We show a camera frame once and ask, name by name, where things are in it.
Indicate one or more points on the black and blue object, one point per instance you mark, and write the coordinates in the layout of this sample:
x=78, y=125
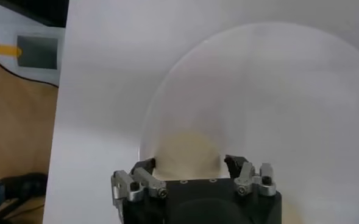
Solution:
x=23, y=185

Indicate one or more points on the white round plate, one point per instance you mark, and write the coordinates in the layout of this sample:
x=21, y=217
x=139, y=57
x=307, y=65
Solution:
x=258, y=91

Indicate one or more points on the black panel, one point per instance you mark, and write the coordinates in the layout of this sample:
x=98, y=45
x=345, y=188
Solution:
x=45, y=12

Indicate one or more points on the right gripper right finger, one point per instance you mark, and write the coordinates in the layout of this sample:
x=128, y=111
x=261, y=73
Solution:
x=247, y=176

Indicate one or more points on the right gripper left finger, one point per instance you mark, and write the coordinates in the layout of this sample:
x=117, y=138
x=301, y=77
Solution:
x=136, y=184

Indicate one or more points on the white device with grey panel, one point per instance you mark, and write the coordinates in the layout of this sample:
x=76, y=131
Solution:
x=37, y=51

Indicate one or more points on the white steamed baozi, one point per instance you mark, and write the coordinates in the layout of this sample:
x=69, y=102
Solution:
x=188, y=155

